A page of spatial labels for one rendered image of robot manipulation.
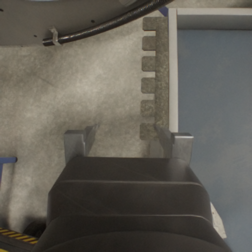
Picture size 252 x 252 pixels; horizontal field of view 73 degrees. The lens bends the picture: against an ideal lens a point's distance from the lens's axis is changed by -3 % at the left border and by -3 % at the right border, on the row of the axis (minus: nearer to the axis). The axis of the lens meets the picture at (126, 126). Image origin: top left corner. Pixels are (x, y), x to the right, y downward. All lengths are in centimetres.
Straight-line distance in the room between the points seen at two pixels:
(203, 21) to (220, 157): 19
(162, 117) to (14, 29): 47
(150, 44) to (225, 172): 20
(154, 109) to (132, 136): 69
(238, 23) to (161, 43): 12
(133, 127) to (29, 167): 60
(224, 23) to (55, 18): 36
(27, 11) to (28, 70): 74
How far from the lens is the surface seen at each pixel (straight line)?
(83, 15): 48
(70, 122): 100
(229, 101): 29
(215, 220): 27
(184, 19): 30
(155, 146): 78
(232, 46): 32
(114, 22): 44
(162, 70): 24
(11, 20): 56
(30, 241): 78
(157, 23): 28
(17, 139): 114
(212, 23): 32
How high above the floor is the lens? 91
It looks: 80 degrees down
